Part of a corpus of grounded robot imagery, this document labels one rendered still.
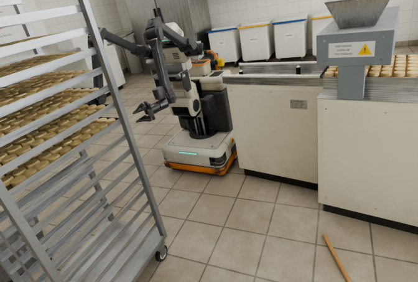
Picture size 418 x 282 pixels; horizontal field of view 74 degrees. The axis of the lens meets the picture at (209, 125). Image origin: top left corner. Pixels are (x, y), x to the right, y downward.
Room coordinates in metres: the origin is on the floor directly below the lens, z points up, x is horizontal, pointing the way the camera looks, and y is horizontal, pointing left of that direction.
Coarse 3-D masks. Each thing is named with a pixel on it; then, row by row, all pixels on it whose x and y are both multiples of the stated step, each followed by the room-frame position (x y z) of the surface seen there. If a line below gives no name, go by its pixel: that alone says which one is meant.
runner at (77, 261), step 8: (144, 192) 1.33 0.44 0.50; (136, 200) 1.26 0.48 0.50; (128, 208) 1.21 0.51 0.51; (120, 216) 1.15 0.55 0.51; (112, 224) 1.10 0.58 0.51; (104, 232) 1.05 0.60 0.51; (96, 240) 1.01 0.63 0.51; (88, 248) 0.97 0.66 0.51; (80, 256) 0.93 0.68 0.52; (72, 264) 0.89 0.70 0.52; (64, 272) 0.85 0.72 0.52
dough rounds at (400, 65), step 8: (392, 56) 1.61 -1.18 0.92; (400, 56) 1.58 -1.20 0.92; (408, 56) 1.56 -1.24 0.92; (416, 56) 1.53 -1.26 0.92; (392, 64) 1.50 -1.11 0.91; (400, 64) 1.45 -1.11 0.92; (408, 64) 1.43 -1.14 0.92; (416, 64) 1.40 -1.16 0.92; (328, 72) 1.55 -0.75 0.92; (336, 72) 1.52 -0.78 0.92; (368, 72) 1.47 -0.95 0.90; (376, 72) 1.40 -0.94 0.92; (384, 72) 1.38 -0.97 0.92; (392, 72) 1.40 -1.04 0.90; (400, 72) 1.33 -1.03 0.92; (408, 72) 1.31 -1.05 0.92; (416, 72) 1.29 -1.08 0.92
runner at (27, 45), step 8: (64, 32) 1.23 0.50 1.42; (72, 32) 1.26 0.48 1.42; (80, 32) 1.29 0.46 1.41; (88, 32) 1.33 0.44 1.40; (32, 40) 1.10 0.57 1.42; (40, 40) 1.13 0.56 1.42; (48, 40) 1.15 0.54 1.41; (56, 40) 1.18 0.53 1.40; (0, 48) 1.00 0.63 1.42; (8, 48) 1.02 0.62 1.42; (16, 48) 1.05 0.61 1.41; (24, 48) 1.07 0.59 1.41; (32, 48) 1.09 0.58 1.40; (0, 56) 0.99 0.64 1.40
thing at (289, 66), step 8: (240, 64) 2.22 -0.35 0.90; (248, 64) 2.18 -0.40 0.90; (256, 64) 2.14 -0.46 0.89; (264, 64) 2.10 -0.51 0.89; (272, 64) 2.06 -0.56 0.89; (280, 64) 2.02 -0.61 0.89; (288, 64) 1.98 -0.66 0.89; (296, 64) 1.95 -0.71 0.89; (304, 64) 1.91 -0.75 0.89; (312, 64) 1.88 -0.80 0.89
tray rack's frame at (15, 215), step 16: (0, 192) 0.80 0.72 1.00; (16, 208) 0.81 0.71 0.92; (16, 224) 0.79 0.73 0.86; (32, 240) 0.80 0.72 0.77; (160, 240) 1.28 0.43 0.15; (16, 256) 0.91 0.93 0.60; (48, 256) 0.81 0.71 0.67; (96, 256) 1.26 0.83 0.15; (112, 256) 1.23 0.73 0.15; (144, 256) 1.19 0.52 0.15; (16, 272) 1.04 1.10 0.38; (48, 272) 0.79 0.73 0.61; (80, 272) 1.17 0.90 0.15; (96, 272) 1.14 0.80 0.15; (112, 272) 1.12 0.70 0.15; (128, 272) 1.10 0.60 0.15
